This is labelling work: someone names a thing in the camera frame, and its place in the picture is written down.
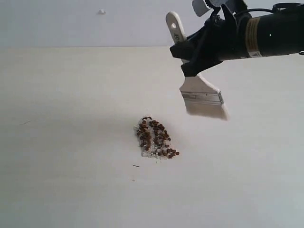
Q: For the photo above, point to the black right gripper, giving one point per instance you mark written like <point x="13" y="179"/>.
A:
<point x="222" y="38"/>

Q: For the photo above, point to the white paint brush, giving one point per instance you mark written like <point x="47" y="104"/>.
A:
<point x="201" y="98"/>

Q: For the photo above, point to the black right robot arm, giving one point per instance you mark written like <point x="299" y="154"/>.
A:
<point x="278" y="33"/>

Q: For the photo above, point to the brown beads and white powder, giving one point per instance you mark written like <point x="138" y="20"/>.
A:
<point x="154" y="140"/>

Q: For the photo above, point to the white wall plug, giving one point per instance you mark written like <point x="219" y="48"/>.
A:
<point x="101" y="12"/>

